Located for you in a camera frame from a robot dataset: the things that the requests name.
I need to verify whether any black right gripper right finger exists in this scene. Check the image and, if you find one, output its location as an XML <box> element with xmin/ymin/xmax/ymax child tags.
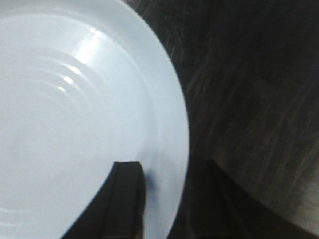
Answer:
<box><xmin>194</xmin><ymin>159</ymin><xmax>243</xmax><ymax>239</ymax></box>

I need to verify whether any light blue plate robot-right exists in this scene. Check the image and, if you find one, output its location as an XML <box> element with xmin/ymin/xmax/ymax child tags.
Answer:
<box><xmin>0</xmin><ymin>0</ymin><xmax>189</xmax><ymax>239</ymax></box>

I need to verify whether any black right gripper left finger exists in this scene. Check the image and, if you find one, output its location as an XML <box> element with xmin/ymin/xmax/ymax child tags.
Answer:
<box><xmin>101</xmin><ymin>161</ymin><xmax>146</xmax><ymax>239</ymax></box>

